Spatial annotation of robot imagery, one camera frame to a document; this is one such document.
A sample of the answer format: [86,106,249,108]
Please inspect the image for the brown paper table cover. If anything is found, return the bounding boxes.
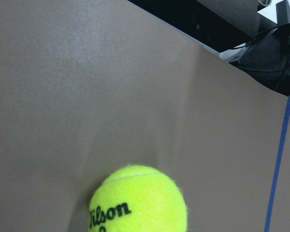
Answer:
[0,0,287,232]

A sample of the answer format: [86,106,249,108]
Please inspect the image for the yellow tennis ball Wilson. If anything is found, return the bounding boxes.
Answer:
[88,165,188,232]

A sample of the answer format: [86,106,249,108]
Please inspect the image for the blue tape line lengthwise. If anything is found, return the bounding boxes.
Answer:
[264,96,290,232]

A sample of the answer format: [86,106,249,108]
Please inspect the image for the aluminium frame rack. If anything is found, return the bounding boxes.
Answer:
[134,0,290,96]

